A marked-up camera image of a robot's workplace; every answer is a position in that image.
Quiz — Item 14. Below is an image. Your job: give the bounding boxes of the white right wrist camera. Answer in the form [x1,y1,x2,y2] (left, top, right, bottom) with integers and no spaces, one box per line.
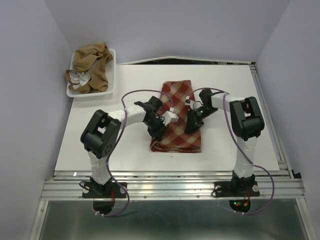
[184,96,195,109]

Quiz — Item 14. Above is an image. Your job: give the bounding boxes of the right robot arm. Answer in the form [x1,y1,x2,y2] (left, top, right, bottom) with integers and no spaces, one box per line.
[184,88,265,198]

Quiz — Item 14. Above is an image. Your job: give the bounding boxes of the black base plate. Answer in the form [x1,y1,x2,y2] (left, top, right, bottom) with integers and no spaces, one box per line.
[79,181,127,199]
[211,181,260,199]

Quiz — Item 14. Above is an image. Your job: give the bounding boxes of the red plaid skirt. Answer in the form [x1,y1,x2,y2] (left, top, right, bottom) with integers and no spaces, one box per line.
[150,80,201,153]

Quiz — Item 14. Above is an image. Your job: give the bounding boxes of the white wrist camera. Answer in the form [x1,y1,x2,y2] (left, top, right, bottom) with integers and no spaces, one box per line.
[184,96,195,109]
[161,107,179,126]

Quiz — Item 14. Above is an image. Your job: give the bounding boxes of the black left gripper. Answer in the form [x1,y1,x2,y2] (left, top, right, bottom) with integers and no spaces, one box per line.
[143,116,169,142]

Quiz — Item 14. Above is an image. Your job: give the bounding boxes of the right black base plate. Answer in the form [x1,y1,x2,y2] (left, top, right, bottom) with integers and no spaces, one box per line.
[211,181,260,199]

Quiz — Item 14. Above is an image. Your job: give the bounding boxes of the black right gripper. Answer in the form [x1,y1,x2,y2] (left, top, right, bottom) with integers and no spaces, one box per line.
[185,106,219,134]

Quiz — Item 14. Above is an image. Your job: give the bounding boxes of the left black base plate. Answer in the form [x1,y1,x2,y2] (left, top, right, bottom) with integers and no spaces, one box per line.
[79,181,127,199]

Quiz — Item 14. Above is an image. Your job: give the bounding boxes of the tan brown skirt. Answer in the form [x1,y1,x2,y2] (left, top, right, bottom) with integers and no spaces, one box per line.
[65,42,115,95]

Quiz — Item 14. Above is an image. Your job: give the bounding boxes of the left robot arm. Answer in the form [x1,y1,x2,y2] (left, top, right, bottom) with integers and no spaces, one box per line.
[79,96,167,199]

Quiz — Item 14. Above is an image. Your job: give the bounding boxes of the white plastic basket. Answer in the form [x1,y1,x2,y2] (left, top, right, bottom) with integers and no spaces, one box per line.
[66,48,117,100]

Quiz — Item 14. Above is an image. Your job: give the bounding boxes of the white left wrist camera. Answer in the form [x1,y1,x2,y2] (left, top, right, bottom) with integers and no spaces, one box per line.
[161,107,179,126]

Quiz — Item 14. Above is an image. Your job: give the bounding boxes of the aluminium frame rails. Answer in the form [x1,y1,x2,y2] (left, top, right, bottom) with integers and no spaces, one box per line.
[30,64,316,240]

